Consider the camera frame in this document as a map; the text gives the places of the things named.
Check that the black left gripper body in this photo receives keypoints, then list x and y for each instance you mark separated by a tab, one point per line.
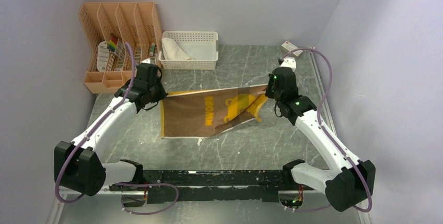
157	91

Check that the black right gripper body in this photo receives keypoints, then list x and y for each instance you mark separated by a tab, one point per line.
270	91

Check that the white towel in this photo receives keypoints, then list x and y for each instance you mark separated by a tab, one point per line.
173	52

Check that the brown and yellow towel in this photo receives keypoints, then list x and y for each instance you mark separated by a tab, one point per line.
206	113

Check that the white plastic basket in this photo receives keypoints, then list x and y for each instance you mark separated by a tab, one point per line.
201	45

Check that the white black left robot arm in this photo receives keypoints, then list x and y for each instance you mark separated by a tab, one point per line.
77	164

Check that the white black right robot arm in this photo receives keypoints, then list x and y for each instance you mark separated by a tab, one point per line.
348	180

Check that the small white red box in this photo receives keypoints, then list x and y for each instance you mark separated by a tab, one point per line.
287	47

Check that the white tag card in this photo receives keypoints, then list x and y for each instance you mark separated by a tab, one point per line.
102	56

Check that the rainbow colour swatch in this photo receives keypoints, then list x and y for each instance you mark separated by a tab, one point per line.
112	43

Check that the orange plastic file organizer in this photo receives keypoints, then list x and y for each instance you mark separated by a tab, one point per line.
137	26

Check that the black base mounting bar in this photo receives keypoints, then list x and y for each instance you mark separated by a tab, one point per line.
199	195

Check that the aluminium side rail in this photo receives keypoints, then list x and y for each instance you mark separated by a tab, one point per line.
324	89

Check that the aluminium front rail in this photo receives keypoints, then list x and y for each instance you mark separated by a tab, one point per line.
157	180

